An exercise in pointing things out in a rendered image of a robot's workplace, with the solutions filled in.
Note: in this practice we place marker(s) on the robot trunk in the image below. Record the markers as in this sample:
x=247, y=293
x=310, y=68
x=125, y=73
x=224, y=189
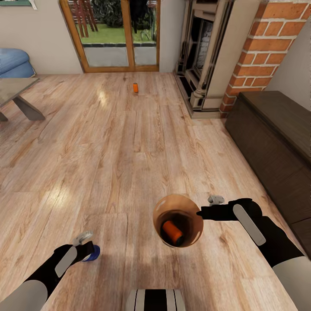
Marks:
x=155, y=300

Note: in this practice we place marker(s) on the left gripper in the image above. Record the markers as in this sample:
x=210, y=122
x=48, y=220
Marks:
x=86, y=249

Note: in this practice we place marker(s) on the sofa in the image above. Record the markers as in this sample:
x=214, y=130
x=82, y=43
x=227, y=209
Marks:
x=14, y=64

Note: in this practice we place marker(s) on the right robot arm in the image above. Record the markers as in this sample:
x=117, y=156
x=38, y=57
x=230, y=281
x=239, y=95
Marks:
x=290, y=265

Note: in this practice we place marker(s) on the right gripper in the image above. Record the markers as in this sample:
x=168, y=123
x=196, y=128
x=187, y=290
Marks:
x=211, y=213

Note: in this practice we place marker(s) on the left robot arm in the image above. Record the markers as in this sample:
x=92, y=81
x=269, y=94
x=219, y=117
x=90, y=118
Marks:
x=35, y=291

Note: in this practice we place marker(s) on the trash can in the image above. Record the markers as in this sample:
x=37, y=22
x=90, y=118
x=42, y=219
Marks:
x=182, y=211

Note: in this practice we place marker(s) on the cabinet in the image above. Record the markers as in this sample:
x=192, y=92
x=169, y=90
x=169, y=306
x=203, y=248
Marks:
x=273, y=133

